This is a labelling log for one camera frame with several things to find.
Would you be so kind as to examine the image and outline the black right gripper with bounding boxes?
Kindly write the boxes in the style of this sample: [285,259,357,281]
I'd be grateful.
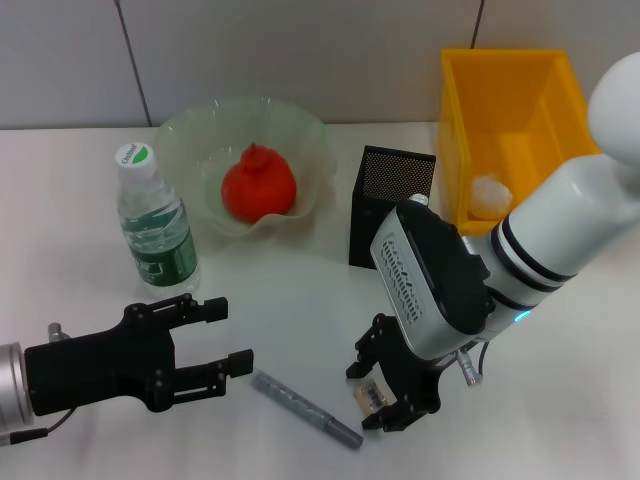
[346,313,445,435]

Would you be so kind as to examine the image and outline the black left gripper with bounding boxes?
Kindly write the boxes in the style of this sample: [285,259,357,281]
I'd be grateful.
[23,293,255,418]

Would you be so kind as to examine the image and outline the beige eraser with barcode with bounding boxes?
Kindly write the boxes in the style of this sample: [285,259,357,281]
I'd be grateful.
[355,382,391,416]

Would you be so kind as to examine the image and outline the grey glitter pen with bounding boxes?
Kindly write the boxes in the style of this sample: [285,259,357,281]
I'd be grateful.
[251,370,365,450]

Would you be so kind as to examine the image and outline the clear green-label water bottle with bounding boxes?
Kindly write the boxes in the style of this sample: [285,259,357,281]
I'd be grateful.
[114,142,202,301]

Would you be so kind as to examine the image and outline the white paper ball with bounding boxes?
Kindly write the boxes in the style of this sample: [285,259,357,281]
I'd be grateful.
[469,173,514,221]

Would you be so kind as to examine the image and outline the black mesh pen holder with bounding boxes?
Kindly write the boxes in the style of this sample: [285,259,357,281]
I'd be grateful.
[348,144,437,271]

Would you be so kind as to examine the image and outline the pale green glass fruit bowl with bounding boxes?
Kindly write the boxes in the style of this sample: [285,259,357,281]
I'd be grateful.
[152,94,337,239]

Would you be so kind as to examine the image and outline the yellow plastic bin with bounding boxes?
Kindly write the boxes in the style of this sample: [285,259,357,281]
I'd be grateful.
[439,47,604,236]

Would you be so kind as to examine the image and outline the right gripper cable with plug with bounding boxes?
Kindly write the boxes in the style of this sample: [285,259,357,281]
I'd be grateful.
[454,339,489,387]

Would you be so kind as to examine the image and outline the gripper cable with plug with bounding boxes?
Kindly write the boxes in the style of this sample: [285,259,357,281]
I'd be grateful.
[454,339,489,387]
[0,322,79,446]

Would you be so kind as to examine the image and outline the left gripper cable with plug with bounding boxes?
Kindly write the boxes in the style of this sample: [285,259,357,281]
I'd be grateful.
[0,322,79,446]

